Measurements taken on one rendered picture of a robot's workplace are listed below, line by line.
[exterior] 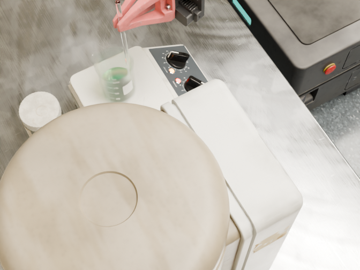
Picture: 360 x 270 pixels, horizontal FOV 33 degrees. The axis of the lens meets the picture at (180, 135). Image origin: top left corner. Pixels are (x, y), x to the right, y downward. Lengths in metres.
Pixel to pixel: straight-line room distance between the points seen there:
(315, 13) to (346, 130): 0.42
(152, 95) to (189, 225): 0.64
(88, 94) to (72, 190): 0.64
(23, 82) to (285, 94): 0.42
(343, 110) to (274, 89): 0.89
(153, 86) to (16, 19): 0.32
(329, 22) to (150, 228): 1.35
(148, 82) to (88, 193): 0.64
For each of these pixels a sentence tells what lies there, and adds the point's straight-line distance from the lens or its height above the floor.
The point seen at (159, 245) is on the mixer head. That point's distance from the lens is 0.25.
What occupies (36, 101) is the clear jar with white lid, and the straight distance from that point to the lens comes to 0.91.
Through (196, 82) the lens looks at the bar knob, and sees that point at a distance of 0.92.
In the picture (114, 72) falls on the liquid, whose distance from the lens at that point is 0.88.
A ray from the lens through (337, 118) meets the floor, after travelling 1.86.
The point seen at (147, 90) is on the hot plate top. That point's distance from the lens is 0.89.
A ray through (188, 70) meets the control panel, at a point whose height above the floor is 0.79.
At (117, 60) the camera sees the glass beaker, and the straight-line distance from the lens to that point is 0.87.
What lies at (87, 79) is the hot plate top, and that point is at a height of 0.84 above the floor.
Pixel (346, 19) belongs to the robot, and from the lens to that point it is 1.59.
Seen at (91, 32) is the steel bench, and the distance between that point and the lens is 1.06.
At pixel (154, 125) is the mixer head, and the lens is 0.27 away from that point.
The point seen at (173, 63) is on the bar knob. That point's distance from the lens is 0.95.
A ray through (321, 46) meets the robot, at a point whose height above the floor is 0.36.
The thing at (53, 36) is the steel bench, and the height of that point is 0.75.
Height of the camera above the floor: 1.61
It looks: 64 degrees down
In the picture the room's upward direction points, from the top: 1 degrees counter-clockwise
